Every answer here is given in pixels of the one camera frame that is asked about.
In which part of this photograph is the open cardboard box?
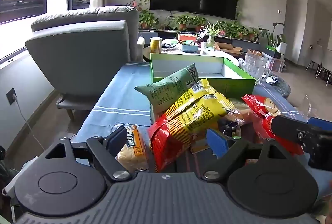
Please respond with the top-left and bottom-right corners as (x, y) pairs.
(216, 42), (243, 54)

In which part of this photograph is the glass mug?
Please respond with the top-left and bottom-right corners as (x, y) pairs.
(244, 54), (271, 84)

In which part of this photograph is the clear pale biscuit packet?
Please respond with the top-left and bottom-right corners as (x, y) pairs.
(224, 99), (256, 126)

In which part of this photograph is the light grey sofa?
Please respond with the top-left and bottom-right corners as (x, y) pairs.
(136, 37), (146, 62)

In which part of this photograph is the pile of small wrappers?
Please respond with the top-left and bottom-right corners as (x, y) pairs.
(162, 42), (182, 53)

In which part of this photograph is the green lidded black box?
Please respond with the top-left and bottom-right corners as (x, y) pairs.
(265, 45), (282, 58)

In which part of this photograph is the black wall socket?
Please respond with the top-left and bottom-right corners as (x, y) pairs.
(6, 88), (17, 105)

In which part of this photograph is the white charger cable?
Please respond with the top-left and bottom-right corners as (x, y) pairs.
(12, 95), (46, 152)

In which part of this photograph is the spider plant in glass vase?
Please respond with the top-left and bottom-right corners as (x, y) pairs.
(200, 20), (226, 48)

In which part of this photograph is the orange storage basket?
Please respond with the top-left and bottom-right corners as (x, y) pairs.
(178, 33), (198, 41)

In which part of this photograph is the potted green plant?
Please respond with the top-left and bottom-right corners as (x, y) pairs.
(139, 10), (159, 30)
(174, 14), (194, 31)
(240, 27), (260, 41)
(216, 20), (242, 38)
(190, 16), (208, 32)

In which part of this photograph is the blue striped tablecloth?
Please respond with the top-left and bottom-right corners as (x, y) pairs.
(70, 62), (332, 201)

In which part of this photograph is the dark blue snack packet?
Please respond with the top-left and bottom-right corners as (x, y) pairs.
(218, 120), (243, 139)

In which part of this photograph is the clear plastic storage box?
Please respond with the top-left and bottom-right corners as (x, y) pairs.
(262, 53), (285, 71)

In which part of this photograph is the dark marble side table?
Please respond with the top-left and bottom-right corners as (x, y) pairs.
(270, 76), (291, 98)

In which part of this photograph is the green cardboard box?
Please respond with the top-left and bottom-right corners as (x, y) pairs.
(150, 53), (257, 100)

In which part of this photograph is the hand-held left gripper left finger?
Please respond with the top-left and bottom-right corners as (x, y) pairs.
(41, 126), (131, 182)

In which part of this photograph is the white dining chair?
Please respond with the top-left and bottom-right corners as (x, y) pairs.
(316, 50), (332, 86)
(306, 40), (325, 71)

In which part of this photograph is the red round cake packet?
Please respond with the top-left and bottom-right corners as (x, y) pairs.
(241, 94), (304, 155)

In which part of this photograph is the blue plastic basin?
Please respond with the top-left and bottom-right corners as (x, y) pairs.
(182, 41), (200, 53)

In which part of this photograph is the yellow can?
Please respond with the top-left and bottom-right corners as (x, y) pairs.
(150, 37), (163, 54)

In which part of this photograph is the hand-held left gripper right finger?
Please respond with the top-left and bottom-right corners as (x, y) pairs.
(203, 129), (295, 181)

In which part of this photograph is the grey armchair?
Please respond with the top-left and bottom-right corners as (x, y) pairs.
(24, 5), (140, 121)

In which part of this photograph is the round white table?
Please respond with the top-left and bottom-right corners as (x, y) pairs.
(144, 44), (243, 66)

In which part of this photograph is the clear orange cracker packet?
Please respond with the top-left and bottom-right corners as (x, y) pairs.
(117, 124), (149, 173)

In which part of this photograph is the large leaf plant white pot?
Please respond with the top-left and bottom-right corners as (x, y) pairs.
(259, 23), (288, 53)

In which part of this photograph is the green snack packet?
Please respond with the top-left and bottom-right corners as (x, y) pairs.
(134, 63), (200, 114)

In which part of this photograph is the dark television console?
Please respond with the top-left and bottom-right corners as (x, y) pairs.
(139, 29), (260, 44)

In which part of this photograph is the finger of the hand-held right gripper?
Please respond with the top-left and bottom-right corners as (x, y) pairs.
(270, 115), (310, 145)
(308, 117), (332, 133)

